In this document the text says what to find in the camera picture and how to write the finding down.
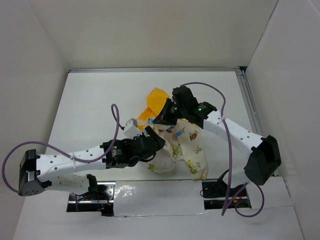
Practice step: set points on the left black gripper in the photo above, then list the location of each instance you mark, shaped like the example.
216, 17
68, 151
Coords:
160, 140

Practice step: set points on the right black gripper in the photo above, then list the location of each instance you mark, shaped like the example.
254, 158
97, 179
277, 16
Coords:
164, 117

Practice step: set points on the yellow and cream baby jacket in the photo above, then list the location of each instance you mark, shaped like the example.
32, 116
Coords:
183, 140

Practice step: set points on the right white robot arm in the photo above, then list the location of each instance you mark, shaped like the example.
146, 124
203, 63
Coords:
262, 152

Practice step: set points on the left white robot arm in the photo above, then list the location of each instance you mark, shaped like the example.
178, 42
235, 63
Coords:
41, 172

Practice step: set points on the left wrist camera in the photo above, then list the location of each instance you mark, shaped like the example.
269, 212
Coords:
131, 129

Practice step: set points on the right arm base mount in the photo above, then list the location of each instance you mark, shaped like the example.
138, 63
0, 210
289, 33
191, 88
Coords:
214, 194

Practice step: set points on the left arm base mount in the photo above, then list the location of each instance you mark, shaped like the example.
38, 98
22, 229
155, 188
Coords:
99, 197

